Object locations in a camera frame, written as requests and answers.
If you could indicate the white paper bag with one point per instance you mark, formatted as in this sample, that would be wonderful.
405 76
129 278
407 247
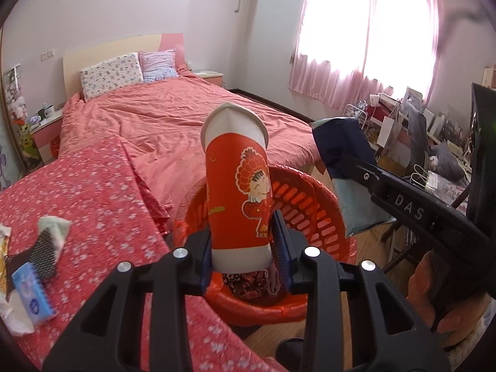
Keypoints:
389 133

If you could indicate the pink curtain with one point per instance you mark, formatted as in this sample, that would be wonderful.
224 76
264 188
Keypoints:
348 46

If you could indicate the black mesh white sock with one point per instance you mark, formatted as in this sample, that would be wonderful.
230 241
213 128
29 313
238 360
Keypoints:
48 248

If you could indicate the white mug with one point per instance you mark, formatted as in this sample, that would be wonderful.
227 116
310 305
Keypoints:
47 111

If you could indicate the red paper bag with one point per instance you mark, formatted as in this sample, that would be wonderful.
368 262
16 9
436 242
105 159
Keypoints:
383 110

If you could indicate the blue tissue packet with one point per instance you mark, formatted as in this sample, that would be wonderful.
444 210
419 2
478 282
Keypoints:
33 292

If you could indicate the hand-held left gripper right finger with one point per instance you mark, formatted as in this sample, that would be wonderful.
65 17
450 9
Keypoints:
281 255

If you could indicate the wall socket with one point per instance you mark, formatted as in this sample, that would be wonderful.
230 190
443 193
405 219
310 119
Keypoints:
48 54

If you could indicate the person's right leg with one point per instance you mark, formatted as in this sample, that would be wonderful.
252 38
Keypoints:
288 354

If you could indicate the grey office chair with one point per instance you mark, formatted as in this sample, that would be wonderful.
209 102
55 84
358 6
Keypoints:
418 131

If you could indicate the beige bag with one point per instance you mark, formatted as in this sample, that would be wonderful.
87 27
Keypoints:
15 314

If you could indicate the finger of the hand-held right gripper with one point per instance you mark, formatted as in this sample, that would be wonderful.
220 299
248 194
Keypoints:
362 174

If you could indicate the pink bed with quilt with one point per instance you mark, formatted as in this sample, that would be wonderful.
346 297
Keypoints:
174 116

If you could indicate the orange plastic laundry basket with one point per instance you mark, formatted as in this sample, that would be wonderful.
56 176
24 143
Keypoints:
310 201

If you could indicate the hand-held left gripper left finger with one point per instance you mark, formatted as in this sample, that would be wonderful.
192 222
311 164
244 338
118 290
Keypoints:
205 263

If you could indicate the cream pink bed headboard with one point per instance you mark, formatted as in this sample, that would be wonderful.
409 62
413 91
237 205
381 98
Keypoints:
100 46

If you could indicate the green yellow plush toy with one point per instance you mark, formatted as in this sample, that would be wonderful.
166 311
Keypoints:
26 139

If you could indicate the navy and light blue cloth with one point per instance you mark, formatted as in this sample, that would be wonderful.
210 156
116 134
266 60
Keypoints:
348 139

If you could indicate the red plaid cloth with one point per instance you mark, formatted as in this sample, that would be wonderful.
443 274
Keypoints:
246 285

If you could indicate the grey clothing pile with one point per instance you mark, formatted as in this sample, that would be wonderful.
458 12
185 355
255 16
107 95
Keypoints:
449 159

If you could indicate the pink nightstand with mugs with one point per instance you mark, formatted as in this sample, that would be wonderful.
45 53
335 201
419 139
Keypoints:
46 135

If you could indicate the pink striped pillow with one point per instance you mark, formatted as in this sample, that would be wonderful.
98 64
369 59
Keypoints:
157 66

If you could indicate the red floral tablecloth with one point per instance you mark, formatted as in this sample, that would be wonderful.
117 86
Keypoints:
77 186

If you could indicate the person's right hand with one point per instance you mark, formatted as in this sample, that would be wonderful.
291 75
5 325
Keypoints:
420 286

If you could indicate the yellow snack wrapper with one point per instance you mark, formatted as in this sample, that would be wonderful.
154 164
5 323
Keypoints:
4 255

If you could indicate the red white cartoon sock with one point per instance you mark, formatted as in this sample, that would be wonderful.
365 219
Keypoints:
232 186

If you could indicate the floral print pillow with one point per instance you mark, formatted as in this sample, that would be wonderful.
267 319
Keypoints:
110 73

